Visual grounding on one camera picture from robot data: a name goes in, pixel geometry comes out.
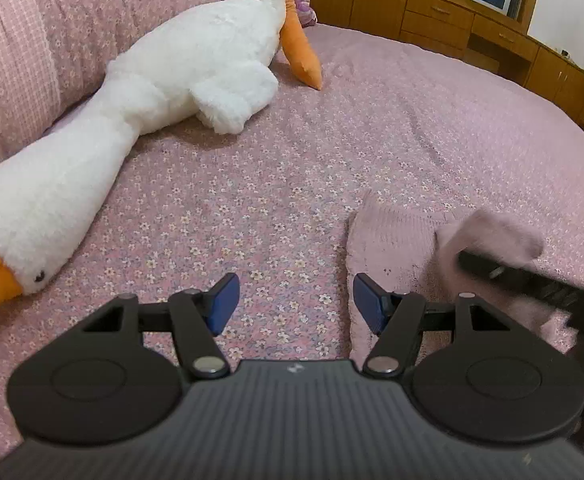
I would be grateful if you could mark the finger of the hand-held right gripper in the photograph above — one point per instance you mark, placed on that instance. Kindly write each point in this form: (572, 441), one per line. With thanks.
(512, 275)

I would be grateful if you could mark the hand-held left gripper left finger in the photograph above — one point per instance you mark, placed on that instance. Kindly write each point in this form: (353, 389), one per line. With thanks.
(224, 300)

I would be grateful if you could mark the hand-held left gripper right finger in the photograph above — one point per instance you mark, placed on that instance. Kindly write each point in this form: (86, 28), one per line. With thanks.
(368, 300)

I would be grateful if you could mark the pink knitted sweater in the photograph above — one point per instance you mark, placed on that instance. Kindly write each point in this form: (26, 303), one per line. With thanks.
(397, 240)

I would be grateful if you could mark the pink floral bed sheet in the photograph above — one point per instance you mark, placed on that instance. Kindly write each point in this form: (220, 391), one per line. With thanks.
(272, 185)

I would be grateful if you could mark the white goose plush toy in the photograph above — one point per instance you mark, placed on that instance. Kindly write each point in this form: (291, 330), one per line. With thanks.
(146, 110)

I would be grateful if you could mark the wooden cabinet unit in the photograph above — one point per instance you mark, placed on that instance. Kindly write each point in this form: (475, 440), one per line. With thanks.
(447, 25)

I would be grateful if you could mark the purple cloth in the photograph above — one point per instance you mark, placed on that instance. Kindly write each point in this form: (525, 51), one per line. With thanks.
(303, 7)

